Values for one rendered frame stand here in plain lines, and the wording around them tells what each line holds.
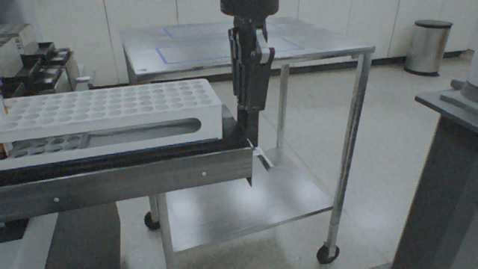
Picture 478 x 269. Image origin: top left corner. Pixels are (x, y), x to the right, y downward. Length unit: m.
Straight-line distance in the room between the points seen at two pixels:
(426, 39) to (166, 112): 3.21
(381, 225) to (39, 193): 1.38
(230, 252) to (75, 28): 2.01
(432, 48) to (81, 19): 2.92
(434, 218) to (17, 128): 0.99
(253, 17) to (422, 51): 3.16
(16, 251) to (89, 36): 2.41
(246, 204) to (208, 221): 0.15
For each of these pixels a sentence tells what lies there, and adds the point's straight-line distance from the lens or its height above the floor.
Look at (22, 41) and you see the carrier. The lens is 0.88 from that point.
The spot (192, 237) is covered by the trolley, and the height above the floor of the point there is 0.28.
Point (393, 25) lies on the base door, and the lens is 3.66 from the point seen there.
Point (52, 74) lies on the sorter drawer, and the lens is 0.77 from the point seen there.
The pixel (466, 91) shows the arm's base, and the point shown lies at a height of 0.74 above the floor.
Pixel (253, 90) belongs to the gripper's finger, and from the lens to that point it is 0.43.
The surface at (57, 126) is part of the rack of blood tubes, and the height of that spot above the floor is 0.86.
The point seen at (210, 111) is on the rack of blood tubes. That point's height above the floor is 0.86.
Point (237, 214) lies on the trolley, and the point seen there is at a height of 0.28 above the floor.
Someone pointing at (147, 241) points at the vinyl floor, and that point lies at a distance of 1.47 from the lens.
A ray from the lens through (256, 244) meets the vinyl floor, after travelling 1.41.
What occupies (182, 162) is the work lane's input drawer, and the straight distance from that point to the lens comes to 0.43.
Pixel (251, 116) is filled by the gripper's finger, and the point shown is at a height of 0.82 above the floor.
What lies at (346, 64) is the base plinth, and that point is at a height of 0.04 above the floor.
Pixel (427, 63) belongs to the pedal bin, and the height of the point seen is 0.12.
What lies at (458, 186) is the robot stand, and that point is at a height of 0.52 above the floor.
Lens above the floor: 1.04
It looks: 29 degrees down
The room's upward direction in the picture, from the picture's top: straight up
